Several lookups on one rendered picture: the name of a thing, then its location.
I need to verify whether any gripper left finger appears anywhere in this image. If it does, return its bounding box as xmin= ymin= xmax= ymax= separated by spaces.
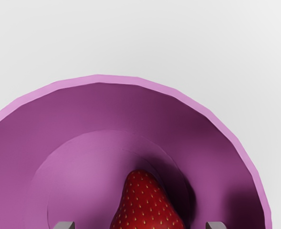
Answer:
xmin=53 ymin=221 xmax=76 ymax=229

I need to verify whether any red strawberry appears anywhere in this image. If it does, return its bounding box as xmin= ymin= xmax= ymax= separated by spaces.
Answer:
xmin=110 ymin=169 xmax=186 ymax=229

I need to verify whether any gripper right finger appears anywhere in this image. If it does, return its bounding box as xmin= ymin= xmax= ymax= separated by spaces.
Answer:
xmin=206 ymin=221 xmax=227 ymax=229

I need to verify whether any purple bowl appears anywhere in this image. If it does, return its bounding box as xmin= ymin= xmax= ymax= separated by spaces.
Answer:
xmin=0 ymin=74 xmax=273 ymax=229

